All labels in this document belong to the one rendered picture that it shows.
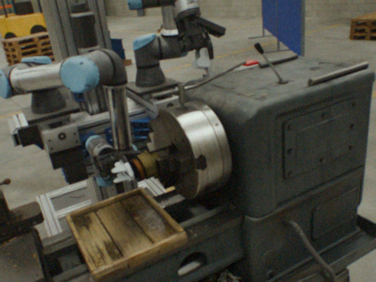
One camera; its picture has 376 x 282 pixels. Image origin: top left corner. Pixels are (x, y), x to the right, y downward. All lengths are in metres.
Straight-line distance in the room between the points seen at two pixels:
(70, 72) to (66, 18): 0.62
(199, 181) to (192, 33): 0.47
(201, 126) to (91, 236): 0.51
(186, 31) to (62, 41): 0.78
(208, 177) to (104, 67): 0.50
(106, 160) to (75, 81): 0.28
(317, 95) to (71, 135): 0.97
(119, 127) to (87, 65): 0.31
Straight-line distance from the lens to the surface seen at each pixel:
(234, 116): 1.16
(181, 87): 1.16
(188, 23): 1.26
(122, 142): 1.49
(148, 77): 1.80
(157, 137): 1.24
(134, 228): 1.27
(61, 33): 1.86
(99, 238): 1.27
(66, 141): 1.61
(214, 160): 1.15
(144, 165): 1.18
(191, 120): 1.15
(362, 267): 2.45
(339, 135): 1.42
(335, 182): 1.50
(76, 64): 1.26
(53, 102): 1.70
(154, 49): 1.79
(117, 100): 1.42
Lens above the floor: 1.62
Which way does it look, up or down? 24 degrees down
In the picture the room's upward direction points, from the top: 7 degrees counter-clockwise
